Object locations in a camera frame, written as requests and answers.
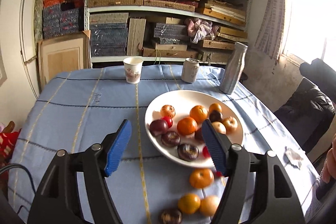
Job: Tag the black jacket on chair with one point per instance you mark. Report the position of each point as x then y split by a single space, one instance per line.
308 113

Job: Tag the metal storage shelf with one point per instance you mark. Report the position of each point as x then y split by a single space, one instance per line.
155 29

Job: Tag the yellow-orange persimmon fruit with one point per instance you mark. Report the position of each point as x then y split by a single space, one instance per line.
189 203

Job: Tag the large orange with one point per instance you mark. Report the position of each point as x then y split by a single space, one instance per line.
199 113
187 126

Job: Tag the checked window curtain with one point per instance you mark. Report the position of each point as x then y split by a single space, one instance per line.
269 39

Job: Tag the white paper cup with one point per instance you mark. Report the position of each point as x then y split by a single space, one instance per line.
133 69

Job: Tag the dark mangosteen hidden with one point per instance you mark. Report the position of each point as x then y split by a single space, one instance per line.
171 216

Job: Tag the tan round pear large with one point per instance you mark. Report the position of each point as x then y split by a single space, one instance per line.
209 205

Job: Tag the silver metal bottle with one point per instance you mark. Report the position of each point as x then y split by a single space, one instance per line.
234 68

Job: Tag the wooden framed panel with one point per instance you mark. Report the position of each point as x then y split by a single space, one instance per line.
63 54

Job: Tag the dark red plum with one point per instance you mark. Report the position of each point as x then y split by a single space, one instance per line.
216 116
158 127

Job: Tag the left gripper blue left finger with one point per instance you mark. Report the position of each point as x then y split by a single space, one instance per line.
114 146

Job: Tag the brown kiwi-like fruit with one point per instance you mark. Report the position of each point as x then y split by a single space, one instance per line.
219 127

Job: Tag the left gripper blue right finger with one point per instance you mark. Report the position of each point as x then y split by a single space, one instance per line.
218 146

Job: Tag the small orange tomato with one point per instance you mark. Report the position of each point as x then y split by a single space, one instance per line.
215 107

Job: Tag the pink crumpled cloth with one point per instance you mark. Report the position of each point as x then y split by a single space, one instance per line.
198 29

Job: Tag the large white oval plate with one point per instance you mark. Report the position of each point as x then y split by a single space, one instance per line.
173 124

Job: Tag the brown plush toy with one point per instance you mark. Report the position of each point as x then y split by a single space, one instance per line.
8 139

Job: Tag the pale striped small apple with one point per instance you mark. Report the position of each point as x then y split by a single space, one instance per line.
231 124

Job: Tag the person's right hand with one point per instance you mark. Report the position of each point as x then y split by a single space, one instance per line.
329 167

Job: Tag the dark brown mangosteen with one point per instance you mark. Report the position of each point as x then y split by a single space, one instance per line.
188 152
170 139

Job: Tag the crumpled white tissue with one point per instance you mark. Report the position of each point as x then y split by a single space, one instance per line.
295 159

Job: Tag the white beverage can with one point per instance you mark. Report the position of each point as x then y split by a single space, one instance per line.
190 70

